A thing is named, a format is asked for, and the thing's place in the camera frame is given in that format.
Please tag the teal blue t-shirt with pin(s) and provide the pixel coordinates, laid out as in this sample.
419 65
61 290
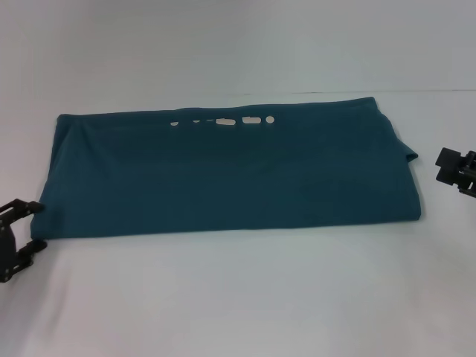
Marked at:
223 178

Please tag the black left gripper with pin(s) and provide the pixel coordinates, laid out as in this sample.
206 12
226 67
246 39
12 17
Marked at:
9 245

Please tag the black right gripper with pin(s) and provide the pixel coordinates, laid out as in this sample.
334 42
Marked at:
469 175

